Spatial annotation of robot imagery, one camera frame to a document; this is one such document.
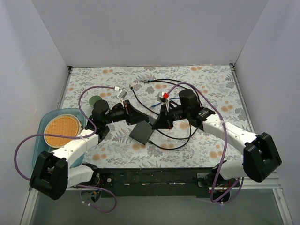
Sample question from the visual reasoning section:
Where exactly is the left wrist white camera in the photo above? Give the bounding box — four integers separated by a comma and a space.
117, 88, 128, 104

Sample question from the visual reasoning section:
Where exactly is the teal plastic tray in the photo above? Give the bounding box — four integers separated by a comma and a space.
32, 108, 86, 166

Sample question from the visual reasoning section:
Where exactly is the black ethernet cable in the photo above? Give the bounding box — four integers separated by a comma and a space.
129, 84, 211, 150

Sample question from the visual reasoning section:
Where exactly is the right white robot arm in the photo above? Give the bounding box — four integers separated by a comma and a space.
152, 89, 282, 186

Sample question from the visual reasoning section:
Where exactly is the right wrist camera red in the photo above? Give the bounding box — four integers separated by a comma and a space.
157, 92, 170, 111

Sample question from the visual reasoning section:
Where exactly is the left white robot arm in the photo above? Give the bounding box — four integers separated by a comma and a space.
30, 100, 149, 200

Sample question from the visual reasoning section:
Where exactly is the floral table mat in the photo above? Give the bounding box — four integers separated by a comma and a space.
62, 65, 252, 168

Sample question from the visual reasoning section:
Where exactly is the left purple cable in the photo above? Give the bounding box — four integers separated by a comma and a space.
14, 86, 118, 213

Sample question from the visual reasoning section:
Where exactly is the orange woven plate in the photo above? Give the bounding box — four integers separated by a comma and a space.
44, 114, 82, 148

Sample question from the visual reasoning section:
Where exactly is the blue ethernet cable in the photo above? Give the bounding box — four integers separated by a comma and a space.
150, 96, 181, 109

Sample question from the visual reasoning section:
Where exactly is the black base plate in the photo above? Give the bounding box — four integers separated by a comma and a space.
86, 167, 216, 198

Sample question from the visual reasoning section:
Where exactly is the green cup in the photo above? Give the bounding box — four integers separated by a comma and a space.
89, 95, 102, 108

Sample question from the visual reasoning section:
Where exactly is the black network switch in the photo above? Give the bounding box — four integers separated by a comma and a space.
129, 121, 154, 145

